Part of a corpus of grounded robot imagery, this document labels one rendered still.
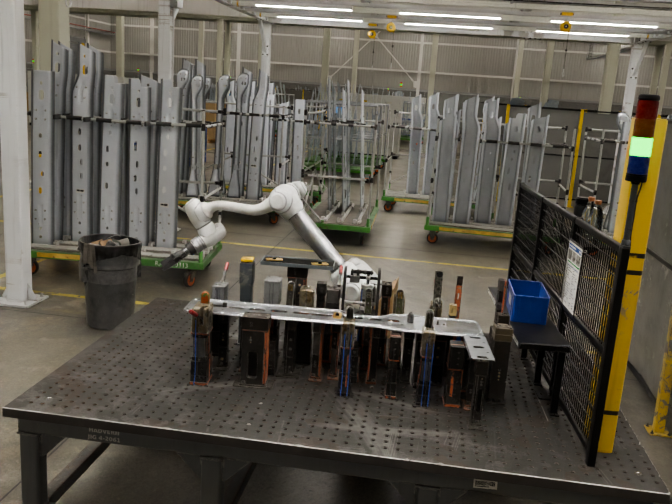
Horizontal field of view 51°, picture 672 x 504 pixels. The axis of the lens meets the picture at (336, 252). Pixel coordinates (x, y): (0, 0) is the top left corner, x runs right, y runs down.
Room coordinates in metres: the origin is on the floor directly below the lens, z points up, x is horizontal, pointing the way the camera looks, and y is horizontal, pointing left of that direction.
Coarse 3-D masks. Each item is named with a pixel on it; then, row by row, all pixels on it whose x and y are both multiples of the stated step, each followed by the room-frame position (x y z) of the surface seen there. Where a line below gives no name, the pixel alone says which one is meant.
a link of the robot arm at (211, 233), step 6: (210, 222) 4.02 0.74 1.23; (198, 228) 4.00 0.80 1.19; (204, 228) 3.99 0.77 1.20; (210, 228) 4.00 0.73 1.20; (216, 228) 4.02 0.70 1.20; (222, 228) 4.03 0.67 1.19; (204, 234) 3.98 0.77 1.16; (210, 234) 3.99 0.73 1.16; (216, 234) 4.00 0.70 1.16; (222, 234) 4.03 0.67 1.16; (204, 240) 3.98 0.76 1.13; (210, 240) 3.99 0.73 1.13; (216, 240) 4.01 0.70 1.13; (210, 246) 4.02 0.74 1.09
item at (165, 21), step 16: (160, 0) 9.37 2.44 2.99; (176, 0) 9.33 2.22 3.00; (480, 0) 8.98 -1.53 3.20; (496, 0) 8.89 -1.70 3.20; (512, 0) 8.85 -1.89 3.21; (528, 0) 8.84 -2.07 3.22; (560, 0) 8.90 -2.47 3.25; (624, 0) 8.72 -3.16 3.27; (160, 16) 9.37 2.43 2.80; (160, 32) 9.37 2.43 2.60; (160, 48) 9.37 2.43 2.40; (160, 64) 9.37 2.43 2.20; (160, 80) 9.37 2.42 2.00
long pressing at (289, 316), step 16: (192, 304) 3.16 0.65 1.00; (240, 304) 3.21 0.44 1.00; (256, 304) 3.23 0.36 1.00; (272, 304) 3.23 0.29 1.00; (288, 320) 3.05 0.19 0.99; (304, 320) 3.05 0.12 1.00; (320, 320) 3.06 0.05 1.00; (336, 320) 3.07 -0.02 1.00; (368, 320) 3.10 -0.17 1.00; (384, 320) 3.12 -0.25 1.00; (400, 320) 3.13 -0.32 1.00; (416, 320) 3.15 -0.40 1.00; (448, 320) 3.18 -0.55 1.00; (464, 320) 3.20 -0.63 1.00
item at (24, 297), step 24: (0, 0) 5.95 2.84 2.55; (0, 24) 5.95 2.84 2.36; (0, 48) 5.95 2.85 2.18; (24, 48) 6.08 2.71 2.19; (0, 72) 5.95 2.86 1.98; (24, 72) 6.06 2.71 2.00; (0, 96) 5.95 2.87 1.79; (24, 96) 6.05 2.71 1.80; (0, 120) 5.95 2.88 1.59; (24, 120) 6.04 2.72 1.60; (24, 144) 6.03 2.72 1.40; (24, 168) 6.02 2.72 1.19; (24, 192) 6.01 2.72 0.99; (24, 216) 6.00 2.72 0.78; (24, 240) 5.99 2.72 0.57; (24, 264) 5.97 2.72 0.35; (24, 288) 5.96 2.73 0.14
